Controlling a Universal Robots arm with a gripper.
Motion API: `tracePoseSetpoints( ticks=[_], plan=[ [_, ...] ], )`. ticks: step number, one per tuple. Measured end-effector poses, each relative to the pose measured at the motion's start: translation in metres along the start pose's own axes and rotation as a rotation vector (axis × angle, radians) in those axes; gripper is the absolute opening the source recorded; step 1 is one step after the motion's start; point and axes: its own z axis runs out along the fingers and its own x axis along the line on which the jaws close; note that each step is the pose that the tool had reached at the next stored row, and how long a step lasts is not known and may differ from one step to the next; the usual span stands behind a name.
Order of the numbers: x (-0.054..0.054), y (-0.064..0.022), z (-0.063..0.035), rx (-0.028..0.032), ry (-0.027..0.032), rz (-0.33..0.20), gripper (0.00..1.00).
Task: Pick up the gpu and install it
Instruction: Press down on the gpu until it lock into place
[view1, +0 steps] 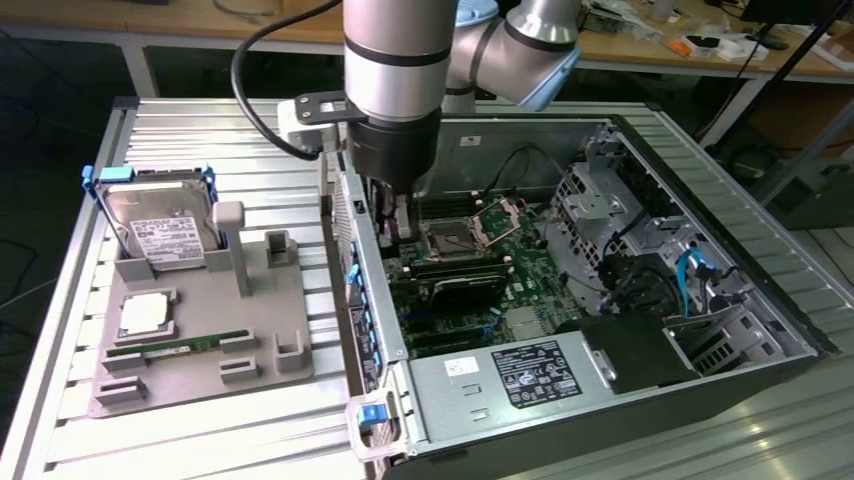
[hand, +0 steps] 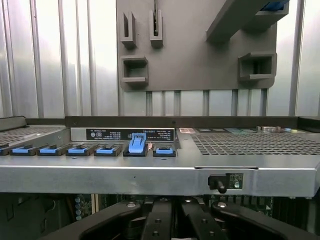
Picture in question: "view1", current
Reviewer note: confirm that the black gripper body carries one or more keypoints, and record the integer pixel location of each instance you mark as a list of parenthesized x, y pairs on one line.
[(394, 150)]

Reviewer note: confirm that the black graphics card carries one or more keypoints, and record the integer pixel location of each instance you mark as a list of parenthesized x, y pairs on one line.
[(467, 292)]

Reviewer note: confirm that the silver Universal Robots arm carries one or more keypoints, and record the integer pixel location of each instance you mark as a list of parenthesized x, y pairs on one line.
[(394, 75)]

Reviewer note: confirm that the CPU socket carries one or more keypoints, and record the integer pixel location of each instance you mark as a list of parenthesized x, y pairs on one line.
[(450, 241)]

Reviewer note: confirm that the open metal socket cover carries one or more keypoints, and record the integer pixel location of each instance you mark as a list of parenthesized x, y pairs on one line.
[(499, 220)]

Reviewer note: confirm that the green motherboard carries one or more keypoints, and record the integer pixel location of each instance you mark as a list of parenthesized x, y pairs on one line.
[(527, 290)]

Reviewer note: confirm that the silver chipset heatsink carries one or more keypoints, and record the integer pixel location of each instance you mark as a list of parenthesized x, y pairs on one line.
[(530, 322)]

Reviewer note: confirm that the silver metal disk bay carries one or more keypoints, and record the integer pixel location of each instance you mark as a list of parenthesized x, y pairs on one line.
[(594, 210)]

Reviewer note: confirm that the grey parts rack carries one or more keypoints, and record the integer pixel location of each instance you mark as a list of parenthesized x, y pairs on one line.
[(213, 320)]

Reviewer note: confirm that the silver hard disk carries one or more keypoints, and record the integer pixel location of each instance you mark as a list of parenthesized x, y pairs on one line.
[(156, 225)]

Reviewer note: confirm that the grey power supply unit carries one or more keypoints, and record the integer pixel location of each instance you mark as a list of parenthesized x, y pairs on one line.
[(467, 395)]

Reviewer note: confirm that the green RAM stick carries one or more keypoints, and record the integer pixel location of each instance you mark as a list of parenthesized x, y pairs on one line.
[(193, 344)]

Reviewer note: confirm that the blue case latch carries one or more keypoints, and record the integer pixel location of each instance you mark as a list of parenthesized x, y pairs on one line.
[(370, 415)]

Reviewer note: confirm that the silver CPU chip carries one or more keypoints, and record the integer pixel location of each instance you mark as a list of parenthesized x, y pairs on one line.
[(147, 315)]

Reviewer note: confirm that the long wooden desk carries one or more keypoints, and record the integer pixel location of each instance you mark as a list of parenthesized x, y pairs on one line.
[(167, 25)]

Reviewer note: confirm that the blue disk caddy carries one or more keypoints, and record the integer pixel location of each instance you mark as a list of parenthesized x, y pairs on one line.
[(89, 182)]

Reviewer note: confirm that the orange and white box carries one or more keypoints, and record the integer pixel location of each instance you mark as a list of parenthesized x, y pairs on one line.
[(696, 47)]

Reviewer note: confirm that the open black PC case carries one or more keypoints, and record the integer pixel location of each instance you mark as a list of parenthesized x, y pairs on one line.
[(667, 400)]

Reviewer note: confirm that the black slanted stand pole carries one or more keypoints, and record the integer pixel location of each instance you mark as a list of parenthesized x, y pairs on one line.
[(777, 77)]

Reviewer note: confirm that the black monitor stand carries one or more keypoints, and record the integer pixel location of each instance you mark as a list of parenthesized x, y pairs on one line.
[(767, 37)]

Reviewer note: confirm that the dark grey cabinet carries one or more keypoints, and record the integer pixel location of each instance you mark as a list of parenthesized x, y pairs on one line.
[(817, 195)]

